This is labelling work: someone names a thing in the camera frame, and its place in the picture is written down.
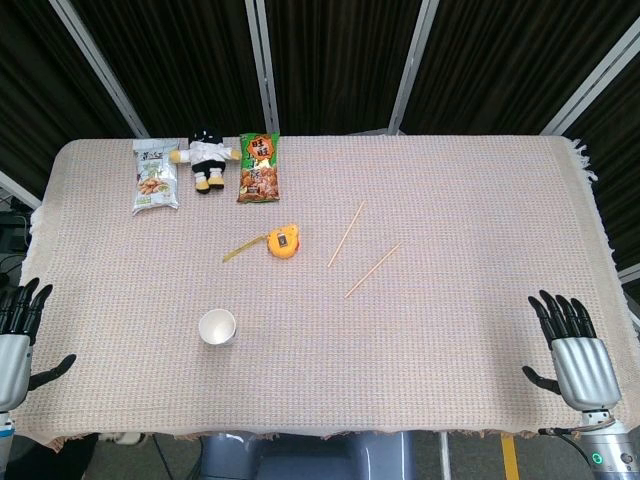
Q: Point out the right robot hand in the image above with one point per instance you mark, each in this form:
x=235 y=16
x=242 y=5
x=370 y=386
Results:
x=582 y=365

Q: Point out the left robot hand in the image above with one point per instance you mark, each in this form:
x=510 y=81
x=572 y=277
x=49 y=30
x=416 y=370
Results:
x=12 y=357

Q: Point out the white floral paper cup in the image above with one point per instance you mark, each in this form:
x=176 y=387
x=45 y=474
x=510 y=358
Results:
x=217 y=327

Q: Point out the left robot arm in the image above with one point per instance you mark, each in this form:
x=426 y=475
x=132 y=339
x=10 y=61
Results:
x=4 y=435

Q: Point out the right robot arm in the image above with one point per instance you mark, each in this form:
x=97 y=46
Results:
x=607 y=440

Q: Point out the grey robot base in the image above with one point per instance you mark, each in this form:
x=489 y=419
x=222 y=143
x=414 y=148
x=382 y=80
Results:
x=320 y=457

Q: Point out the wooden chopstick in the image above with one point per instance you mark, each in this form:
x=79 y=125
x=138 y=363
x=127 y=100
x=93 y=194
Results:
x=346 y=234
x=372 y=271

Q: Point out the white snack bag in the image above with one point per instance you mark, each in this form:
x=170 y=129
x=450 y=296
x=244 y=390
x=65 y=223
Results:
x=155 y=176

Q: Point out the beige woven tablecloth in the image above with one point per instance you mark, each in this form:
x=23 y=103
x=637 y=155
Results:
x=350 y=350

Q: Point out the black white plush toy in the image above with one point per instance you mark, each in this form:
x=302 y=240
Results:
x=206 y=160

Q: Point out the orange tape measure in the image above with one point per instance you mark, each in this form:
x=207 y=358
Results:
x=282 y=242

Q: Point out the green orange snack bag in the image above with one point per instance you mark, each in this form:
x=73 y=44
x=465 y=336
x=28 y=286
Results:
x=259 y=167

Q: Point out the dark curtain backdrop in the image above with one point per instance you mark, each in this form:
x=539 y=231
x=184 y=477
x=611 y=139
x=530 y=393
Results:
x=320 y=65

